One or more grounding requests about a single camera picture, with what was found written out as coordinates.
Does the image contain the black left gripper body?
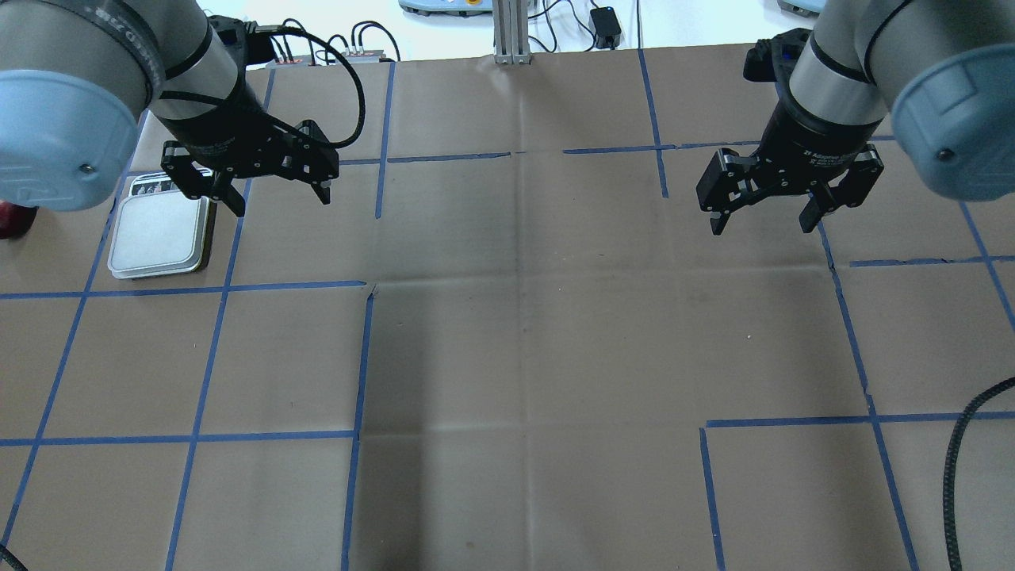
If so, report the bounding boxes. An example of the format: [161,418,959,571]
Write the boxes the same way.
[162,102,339,191]

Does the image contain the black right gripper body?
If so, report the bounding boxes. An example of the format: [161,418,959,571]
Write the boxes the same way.
[696,102,885,214]

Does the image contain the red yellow mango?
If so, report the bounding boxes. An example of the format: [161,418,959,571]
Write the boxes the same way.
[1,200,39,241]

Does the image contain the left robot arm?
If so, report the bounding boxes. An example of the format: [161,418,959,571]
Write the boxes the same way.
[1,1,339,217]

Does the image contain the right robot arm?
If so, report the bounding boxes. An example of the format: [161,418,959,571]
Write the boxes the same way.
[695,1,1014,235]

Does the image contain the silver digital kitchen scale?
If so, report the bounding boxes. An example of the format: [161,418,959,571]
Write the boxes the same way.
[106,172,216,281]

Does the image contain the grey usb hub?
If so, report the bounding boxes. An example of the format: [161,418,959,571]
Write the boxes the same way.
[265,55,312,68]
[341,50,390,64]

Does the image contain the blue teach pendant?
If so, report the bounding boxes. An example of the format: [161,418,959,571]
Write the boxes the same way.
[397,0,493,17]

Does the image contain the black power adapter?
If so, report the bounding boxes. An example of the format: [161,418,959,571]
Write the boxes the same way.
[588,5,622,50]

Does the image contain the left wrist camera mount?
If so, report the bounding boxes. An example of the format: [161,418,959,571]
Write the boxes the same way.
[207,15,277,69]

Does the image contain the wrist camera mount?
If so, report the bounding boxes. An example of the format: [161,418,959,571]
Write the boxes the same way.
[207,15,277,69]
[742,28,811,87]

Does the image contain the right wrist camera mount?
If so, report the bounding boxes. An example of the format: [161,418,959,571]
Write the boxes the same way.
[742,28,811,87]

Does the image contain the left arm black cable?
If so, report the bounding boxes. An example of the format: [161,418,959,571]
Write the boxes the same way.
[246,24,367,149]

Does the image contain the aluminium frame post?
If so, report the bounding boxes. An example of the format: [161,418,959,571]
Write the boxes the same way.
[492,0,530,65]

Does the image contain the black braided cable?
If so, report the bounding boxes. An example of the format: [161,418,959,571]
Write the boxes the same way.
[942,376,1015,571]

